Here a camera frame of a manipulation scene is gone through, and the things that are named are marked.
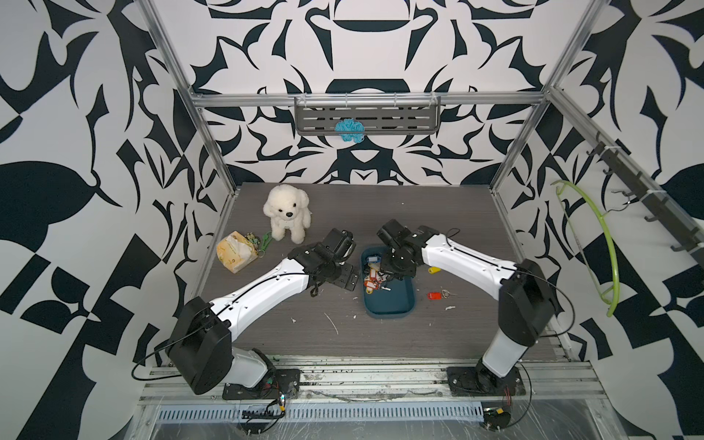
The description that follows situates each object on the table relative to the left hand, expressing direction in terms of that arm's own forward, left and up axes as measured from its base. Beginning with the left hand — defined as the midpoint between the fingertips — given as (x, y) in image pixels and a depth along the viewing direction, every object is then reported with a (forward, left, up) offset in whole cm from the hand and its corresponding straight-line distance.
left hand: (342, 265), depth 83 cm
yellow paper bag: (+11, +36, -8) cm, 39 cm away
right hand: (+1, -14, -3) cm, 14 cm away
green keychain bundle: (+19, +28, -12) cm, 36 cm away
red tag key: (-5, -31, -13) cm, 34 cm away
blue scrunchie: (+38, -4, +21) cm, 44 cm away
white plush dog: (+19, +17, +5) cm, 26 cm away
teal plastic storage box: (-8, -17, -9) cm, 21 cm away
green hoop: (-2, -66, +9) cm, 67 cm away
